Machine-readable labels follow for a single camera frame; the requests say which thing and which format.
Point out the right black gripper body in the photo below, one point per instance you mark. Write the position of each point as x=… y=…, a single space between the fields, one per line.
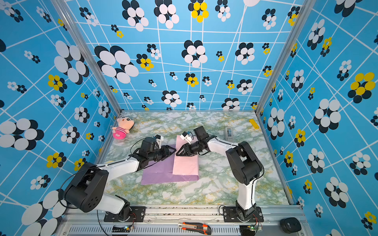
x=193 y=149

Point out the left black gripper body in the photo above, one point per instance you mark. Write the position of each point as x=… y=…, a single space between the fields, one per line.
x=159 y=154

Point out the purple wrapping paper sheet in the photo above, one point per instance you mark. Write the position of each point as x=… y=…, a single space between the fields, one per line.
x=174 y=169

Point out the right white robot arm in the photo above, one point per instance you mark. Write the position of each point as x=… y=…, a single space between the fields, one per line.
x=244 y=163

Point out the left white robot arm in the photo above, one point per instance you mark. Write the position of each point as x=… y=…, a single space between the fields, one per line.
x=86 y=191

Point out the pink plush doll toy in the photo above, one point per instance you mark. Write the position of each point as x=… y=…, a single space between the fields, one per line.
x=125 y=124

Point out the yellow tape piece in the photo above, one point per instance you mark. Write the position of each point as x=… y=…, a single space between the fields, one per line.
x=254 y=124

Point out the red black utility knife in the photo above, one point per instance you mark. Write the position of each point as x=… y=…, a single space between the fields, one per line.
x=196 y=227

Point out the black computer mouse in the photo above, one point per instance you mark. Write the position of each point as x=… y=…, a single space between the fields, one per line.
x=290 y=225

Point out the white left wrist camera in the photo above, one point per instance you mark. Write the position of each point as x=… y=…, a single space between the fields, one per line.
x=159 y=140

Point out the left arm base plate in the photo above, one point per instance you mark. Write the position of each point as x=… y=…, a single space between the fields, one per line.
x=127 y=214

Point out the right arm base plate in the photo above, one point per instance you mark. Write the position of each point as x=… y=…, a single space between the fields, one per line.
x=236 y=214

